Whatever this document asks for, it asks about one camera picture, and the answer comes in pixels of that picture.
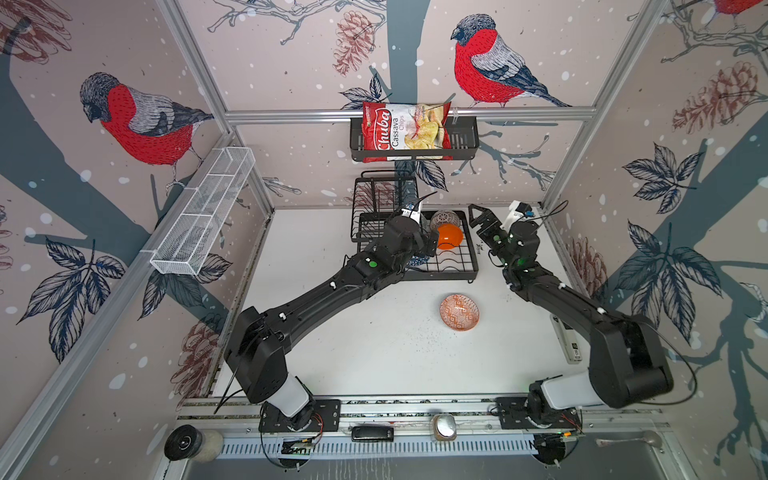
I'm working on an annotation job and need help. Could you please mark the orange plastic bowl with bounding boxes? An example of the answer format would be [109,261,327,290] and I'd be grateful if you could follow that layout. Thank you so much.
[437,223,464,251]

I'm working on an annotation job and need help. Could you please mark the white brown patterned bowl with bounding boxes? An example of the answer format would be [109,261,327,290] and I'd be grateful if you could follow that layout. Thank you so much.
[430,210,461,231]

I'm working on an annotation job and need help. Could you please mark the black wire dish rack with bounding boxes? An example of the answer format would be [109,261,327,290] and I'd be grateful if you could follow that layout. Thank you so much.
[350,170,479,283]

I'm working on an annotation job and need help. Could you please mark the red white patterned bowl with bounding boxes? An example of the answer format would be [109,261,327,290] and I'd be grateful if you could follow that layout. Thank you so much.
[439,294,480,331]

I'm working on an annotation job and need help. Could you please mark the dark blue patterned bowl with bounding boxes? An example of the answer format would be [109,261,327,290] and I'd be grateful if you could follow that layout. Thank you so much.
[408,255,429,268]

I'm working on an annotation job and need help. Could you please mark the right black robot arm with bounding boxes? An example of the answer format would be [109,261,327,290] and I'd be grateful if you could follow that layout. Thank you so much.
[468,202,674,424]

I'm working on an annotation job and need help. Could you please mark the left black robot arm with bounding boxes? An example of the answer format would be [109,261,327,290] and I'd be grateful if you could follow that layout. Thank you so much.
[224,209,438,429]

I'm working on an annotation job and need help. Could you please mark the red cassava chips bag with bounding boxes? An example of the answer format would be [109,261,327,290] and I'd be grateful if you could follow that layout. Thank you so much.
[362,102,451,163]

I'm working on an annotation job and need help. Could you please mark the silver round button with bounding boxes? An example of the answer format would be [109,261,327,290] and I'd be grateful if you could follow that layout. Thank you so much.
[431,413,458,442]

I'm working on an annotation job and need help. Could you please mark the small black box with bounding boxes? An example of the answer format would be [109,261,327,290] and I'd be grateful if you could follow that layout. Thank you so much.
[351,424,395,442]

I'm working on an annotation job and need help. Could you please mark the metal spoon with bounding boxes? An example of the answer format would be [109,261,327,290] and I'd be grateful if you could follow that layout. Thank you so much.
[594,430,664,451]

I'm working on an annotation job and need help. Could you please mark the black round knob device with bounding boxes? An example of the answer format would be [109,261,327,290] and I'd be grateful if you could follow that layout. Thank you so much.
[164,424,224,463]

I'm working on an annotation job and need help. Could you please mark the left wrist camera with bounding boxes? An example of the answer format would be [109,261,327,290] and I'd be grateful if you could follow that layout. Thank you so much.
[401,201,422,223]

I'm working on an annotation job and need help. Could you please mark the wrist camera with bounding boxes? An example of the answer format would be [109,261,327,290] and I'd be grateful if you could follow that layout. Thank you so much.
[401,201,422,223]
[502,200,534,230]

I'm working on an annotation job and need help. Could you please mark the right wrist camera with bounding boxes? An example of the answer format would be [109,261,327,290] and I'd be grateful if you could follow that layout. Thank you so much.
[502,200,534,230]

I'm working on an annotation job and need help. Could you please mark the black wall shelf basket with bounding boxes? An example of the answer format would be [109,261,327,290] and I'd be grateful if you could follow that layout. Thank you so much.
[349,116,479,163]

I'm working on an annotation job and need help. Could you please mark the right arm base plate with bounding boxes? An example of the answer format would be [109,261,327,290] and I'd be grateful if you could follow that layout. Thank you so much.
[491,396,582,431]

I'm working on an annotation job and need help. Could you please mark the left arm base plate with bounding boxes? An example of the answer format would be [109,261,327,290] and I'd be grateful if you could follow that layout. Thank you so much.
[258,399,341,433]

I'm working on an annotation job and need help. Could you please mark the white wire wall basket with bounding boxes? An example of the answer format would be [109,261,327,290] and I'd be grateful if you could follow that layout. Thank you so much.
[150,147,255,276]

